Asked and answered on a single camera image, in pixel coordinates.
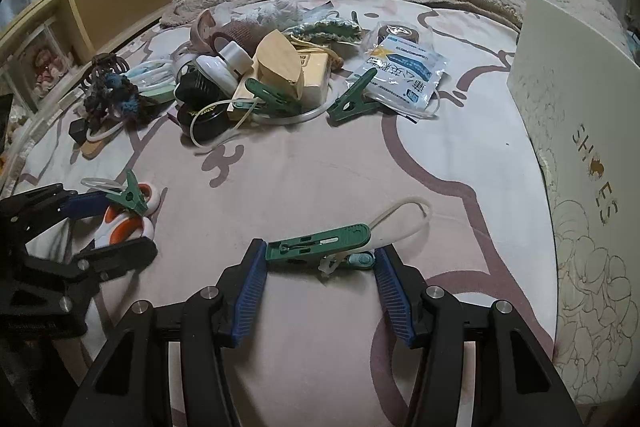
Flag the white tape roll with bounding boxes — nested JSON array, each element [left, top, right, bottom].
[[219, 42, 253, 75]]

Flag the white and orange scissors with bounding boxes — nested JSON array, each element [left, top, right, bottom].
[[92, 183, 162, 250]]

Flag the white round jar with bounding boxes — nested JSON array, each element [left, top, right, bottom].
[[194, 56, 238, 92]]

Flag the green clothespin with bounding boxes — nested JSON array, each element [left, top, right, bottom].
[[326, 68, 442, 128], [232, 78, 331, 126], [80, 169, 151, 214], [265, 197, 433, 280]]

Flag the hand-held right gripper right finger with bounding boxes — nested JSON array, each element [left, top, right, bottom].
[[373, 246, 584, 427]]

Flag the black round tin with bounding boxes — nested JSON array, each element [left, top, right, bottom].
[[177, 99, 228, 142]]

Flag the wooden wedge block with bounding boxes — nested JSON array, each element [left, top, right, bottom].
[[232, 29, 306, 112]]

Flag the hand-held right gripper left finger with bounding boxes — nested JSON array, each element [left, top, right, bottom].
[[62, 240, 268, 427]]

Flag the green and cream knitted piece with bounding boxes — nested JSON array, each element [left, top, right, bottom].
[[282, 19, 363, 45]]

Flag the black pouch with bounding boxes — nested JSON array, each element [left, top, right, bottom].
[[174, 69, 221, 108]]

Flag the printed bedsheet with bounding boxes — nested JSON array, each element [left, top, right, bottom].
[[0, 0, 558, 427]]

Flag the blue and white packet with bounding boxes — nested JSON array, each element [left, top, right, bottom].
[[357, 34, 446, 122]]

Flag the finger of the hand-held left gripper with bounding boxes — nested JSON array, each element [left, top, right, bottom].
[[22, 237, 159, 288], [0, 186, 121, 239]]

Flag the white plastic loop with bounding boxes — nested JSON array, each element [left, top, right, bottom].
[[189, 99, 261, 152]]

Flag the blue and brown crochet piece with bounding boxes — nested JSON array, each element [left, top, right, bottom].
[[84, 74, 161, 128]]

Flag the doll in clear case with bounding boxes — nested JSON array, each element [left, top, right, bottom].
[[10, 19, 76, 108]]

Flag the brown plush toy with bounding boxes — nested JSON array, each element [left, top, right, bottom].
[[189, 7, 266, 52]]

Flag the white cardboard shoe box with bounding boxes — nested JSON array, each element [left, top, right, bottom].
[[506, 0, 640, 405]]

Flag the brown tape roll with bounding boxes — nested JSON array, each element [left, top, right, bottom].
[[376, 23, 423, 44]]

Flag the white plastic ring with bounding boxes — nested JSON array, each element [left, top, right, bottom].
[[86, 122, 123, 142]]

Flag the brown hair claw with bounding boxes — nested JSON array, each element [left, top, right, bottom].
[[82, 53, 125, 80]]

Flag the light wooden box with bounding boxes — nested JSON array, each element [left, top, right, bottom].
[[295, 52, 332, 105]]

